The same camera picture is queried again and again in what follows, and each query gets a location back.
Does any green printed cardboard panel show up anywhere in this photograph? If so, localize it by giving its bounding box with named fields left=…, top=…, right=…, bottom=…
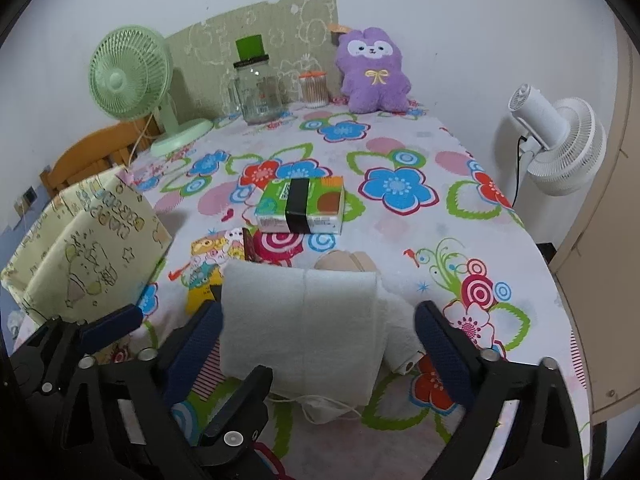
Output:
left=165, top=0, right=341, bottom=121

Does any dark red wallet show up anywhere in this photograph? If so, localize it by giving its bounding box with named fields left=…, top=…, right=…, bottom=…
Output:
left=242, top=226, right=261, bottom=263

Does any white standing fan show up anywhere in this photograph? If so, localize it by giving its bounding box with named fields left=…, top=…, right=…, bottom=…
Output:
left=507, top=82, right=608, bottom=211

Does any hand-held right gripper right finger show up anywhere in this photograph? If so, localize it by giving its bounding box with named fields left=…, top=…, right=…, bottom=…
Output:
left=413, top=300, right=586, bottom=480

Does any cotton swab jar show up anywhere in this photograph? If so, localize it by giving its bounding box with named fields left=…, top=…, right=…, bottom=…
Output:
left=299, top=71, right=330, bottom=109

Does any wooden bed headboard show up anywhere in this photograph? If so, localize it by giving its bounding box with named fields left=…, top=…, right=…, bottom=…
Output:
left=40, top=122, right=161, bottom=201

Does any purple plush rabbit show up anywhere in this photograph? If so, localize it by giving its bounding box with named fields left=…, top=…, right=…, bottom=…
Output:
left=330, top=24, right=413, bottom=114

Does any yellow cartoon packet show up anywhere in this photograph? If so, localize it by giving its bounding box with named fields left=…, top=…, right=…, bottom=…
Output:
left=185, top=230, right=248, bottom=316

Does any white face mask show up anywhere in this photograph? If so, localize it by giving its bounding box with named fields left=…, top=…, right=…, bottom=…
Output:
left=265, top=390, right=363, bottom=426

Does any white soft pouch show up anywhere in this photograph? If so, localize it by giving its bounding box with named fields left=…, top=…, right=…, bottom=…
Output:
left=372, top=280, right=426, bottom=376

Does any beige round pad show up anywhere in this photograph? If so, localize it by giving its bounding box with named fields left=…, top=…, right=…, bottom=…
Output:
left=314, top=249, right=383, bottom=275

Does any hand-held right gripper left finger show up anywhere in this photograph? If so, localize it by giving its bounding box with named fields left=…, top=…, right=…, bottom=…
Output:
left=60, top=301, right=226, bottom=480

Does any beige door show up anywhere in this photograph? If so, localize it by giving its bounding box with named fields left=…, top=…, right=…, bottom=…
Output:
left=547, top=20, right=640, bottom=423

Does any white towel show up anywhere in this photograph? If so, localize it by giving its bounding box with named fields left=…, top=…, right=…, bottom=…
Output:
left=220, top=258, right=383, bottom=406

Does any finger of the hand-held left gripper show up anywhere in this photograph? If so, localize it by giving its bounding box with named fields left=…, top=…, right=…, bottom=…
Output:
left=192, top=365, right=274, bottom=461
left=10, top=304, right=145, bottom=391

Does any yellow printed storage box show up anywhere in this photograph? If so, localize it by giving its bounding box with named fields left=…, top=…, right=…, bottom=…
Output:
left=0, top=167, right=173, bottom=331

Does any green desk fan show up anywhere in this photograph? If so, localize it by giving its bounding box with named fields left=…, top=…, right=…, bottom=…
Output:
left=89, top=25, right=215, bottom=158

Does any green tissue pack black band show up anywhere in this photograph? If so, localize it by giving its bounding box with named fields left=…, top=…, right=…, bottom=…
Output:
left=254, top=176, right=346, bottom=235

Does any glass jar with green lid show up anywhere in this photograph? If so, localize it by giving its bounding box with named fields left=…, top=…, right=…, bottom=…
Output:
left=227, top=34, right=283, bottom=126

